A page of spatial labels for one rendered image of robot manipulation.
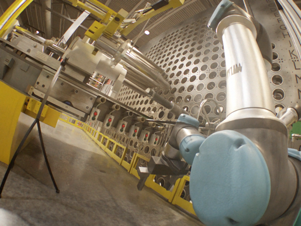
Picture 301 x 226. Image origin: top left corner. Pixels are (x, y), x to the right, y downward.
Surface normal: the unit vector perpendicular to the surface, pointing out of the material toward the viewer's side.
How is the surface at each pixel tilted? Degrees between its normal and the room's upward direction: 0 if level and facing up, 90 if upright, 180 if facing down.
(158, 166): 113
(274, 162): 72
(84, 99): 90
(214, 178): 98
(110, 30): 134
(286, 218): 90
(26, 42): 90
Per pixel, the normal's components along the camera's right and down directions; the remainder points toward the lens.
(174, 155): -0.16, 0.16
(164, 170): 0.30, 0.32
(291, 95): -0.74, -0.40
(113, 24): 0.20, 0.65
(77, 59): 0.59, 0.02
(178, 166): 0.37, -0.91
